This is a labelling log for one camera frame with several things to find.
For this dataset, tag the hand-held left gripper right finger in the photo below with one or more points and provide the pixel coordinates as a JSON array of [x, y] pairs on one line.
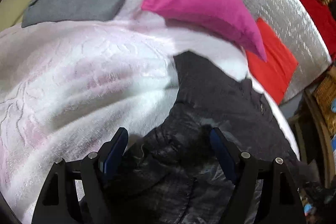
[[223, 157]]

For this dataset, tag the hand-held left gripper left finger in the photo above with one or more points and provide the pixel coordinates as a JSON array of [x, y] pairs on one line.
[[115, 154]]

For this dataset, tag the black jacket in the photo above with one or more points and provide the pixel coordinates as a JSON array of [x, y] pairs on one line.
[[210, 98]]

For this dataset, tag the white pink blanket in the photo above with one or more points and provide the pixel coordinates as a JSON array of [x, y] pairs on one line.
[[78, 69]]

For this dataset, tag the wooden shelf unit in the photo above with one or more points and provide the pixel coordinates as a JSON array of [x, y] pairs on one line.
[[315, 134]]

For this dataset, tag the wicker basket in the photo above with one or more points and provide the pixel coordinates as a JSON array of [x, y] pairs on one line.
[[326, 98]]

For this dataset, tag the red cloth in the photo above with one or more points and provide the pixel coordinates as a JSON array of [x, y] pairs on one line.
[[309, 3]]

